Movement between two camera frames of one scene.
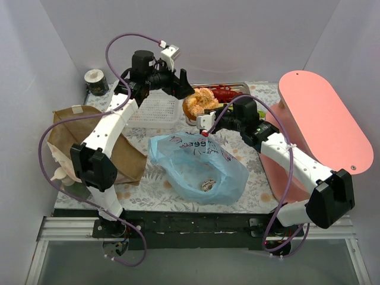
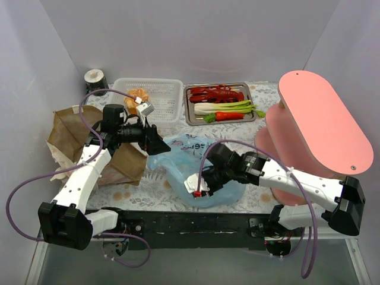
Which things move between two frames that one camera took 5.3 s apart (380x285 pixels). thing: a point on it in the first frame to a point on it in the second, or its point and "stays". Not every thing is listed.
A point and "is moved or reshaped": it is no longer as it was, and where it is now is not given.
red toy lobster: x=222 y=92 stays
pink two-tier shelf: x=309 y=117 stays
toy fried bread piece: x=196 y=103 is moved or reshaped
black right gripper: x=216 y=122 to x=208 y=180
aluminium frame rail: x=51 y=229 stays
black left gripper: x=174 y=84 to x=151 y=138
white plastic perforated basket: x=159 y=110 stays
